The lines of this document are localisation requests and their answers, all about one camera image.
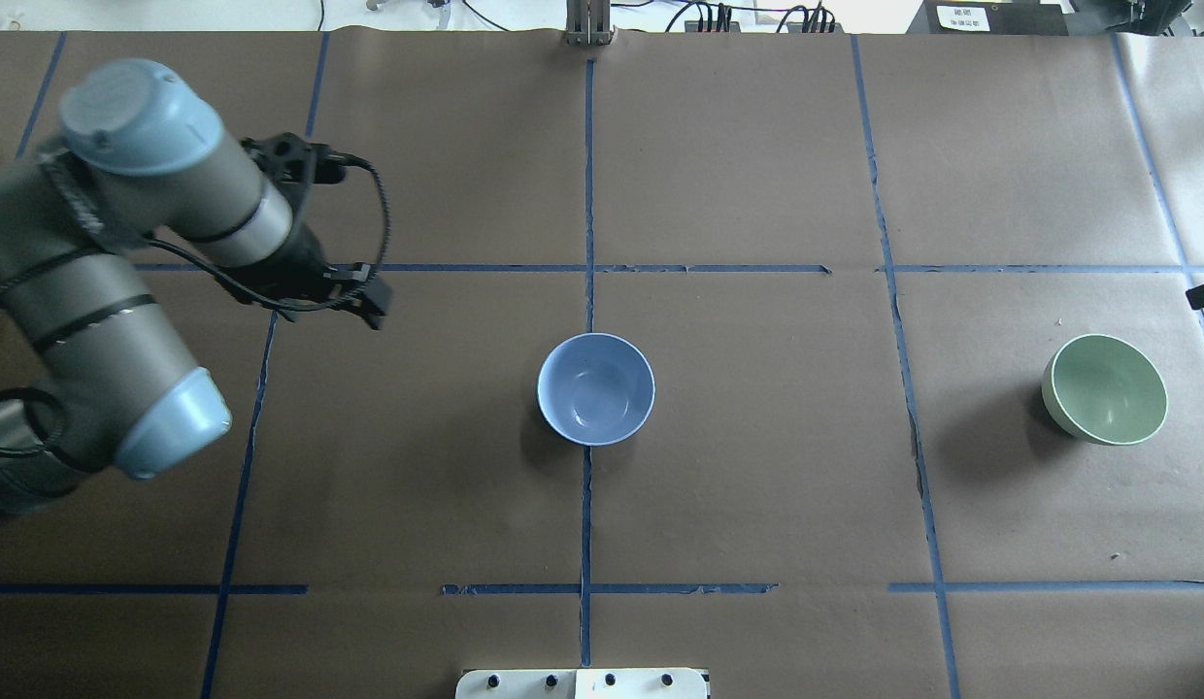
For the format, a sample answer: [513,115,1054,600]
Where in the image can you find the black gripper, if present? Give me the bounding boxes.
[217,227,393,331]

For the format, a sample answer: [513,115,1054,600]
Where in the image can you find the green bowl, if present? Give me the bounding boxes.
[1040,333,1170,448]

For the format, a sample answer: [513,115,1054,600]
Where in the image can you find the blue bowl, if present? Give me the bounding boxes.
[535,332,659,448]

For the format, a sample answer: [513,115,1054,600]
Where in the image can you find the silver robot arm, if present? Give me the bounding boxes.
[0,58,393,515]

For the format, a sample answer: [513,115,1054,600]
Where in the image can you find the black power box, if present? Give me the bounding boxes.
[905,1,1069,36]

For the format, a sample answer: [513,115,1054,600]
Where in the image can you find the aluminium frame post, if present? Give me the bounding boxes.
[565,0,615,48]

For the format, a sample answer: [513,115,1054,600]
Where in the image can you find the orange black cable connectors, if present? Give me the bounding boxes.
[665,1,845,35]

